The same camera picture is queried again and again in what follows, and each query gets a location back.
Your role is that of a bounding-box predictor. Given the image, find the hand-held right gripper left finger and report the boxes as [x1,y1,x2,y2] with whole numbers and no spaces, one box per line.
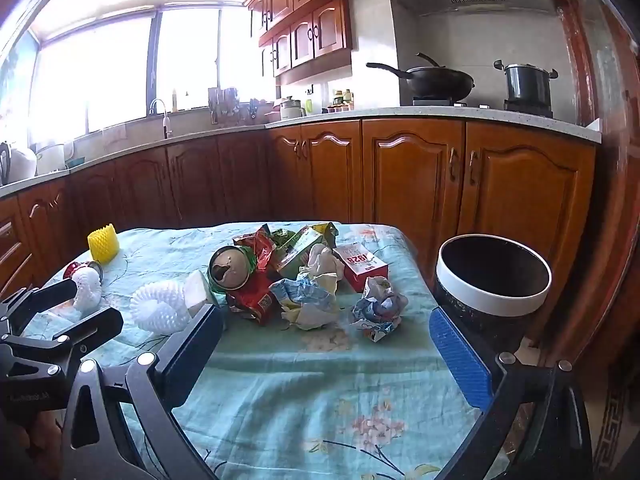
[60,304,226,480]

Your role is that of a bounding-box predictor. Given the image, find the crushed green can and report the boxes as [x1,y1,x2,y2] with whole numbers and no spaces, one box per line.
[206,246,258,293]

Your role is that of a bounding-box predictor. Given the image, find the white paper ball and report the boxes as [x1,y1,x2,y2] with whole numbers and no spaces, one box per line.
[300,244,346,286]

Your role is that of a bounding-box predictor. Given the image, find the black stockpot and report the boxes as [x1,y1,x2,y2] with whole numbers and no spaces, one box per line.
[494,59,558,106]

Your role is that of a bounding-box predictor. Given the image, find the crumpled blue and white paper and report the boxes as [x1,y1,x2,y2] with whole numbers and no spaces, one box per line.
[269,272,341,332]
[351,276,410,343]

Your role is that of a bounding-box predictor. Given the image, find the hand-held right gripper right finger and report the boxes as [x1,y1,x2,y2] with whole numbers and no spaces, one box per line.
[429,306,593,480]

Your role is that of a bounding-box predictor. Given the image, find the wooden wall cabinets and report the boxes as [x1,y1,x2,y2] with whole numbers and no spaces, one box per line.
[245,0,381,86]

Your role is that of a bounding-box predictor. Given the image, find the green and yellow drink carton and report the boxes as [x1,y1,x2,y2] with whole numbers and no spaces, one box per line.
[272,222,341,281]

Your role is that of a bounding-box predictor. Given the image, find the round glass panel red rim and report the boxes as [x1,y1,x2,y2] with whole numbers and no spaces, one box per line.
[542,0,640,376]

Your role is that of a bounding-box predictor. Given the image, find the group of spice jars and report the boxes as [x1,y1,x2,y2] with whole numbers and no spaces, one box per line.
[327,89,356,113]

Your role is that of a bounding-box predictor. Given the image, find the red and white milk carton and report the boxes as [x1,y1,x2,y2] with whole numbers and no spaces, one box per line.
[331,241,390,294]

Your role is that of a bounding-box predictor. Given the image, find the black gas stove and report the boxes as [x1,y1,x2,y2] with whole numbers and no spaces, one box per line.
[410,94,553,118]

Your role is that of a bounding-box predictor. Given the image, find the large kitchen window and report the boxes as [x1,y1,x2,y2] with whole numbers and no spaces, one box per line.
[0,0,276,146]

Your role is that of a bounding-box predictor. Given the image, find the white rice cooker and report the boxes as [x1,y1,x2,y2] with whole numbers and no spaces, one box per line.
[35,142,68,176]

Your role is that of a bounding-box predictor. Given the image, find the wooden base cabinets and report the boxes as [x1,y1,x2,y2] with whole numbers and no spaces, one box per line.
[0,119,598,306]

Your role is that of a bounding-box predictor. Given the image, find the teal floral tablecloth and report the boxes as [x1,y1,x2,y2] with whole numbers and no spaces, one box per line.
[22,221,506,480]

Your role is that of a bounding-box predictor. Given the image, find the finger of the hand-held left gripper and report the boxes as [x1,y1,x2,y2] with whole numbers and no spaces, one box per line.
[0,308,125,362]
[0,278,80,333]

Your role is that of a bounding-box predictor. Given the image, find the small white foam fruit net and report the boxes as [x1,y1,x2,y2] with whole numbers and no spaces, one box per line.
[70,266,103,311]

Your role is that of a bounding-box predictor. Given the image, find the black wok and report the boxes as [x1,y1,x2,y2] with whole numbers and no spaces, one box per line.
[366,52,475,101]

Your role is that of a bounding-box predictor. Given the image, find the white kettle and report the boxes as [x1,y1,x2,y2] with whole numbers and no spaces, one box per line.
[0,141,38,186]

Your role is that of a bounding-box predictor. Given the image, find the yellow foam fruit net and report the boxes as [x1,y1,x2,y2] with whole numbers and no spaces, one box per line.
[87,226,121,264]

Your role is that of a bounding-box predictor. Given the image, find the red metal can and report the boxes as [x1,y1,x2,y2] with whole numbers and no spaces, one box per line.
[63,260,103,281]

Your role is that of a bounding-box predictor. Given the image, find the speckled kitchen countertop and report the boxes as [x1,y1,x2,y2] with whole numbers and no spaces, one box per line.
[0,102,603,198]

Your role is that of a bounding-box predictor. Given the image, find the knife rack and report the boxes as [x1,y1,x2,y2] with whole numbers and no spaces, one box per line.
[207,86,241,125]

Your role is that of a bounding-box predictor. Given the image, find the black bin with white rim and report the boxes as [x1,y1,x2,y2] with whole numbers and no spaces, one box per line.
[432,233,553,356]

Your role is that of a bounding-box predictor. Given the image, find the large white foam fruit net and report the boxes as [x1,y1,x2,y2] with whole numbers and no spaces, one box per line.
[130,280,193,335]

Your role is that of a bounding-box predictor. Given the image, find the chrome faucet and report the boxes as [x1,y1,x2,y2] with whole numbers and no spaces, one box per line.
[149,98,173,140]

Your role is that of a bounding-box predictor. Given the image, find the white ceramic pot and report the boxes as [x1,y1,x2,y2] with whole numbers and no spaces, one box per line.
[279,96,307,121]

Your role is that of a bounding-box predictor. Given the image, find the red foil packet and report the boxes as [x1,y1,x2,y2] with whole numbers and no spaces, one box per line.
[226,272,279,326]

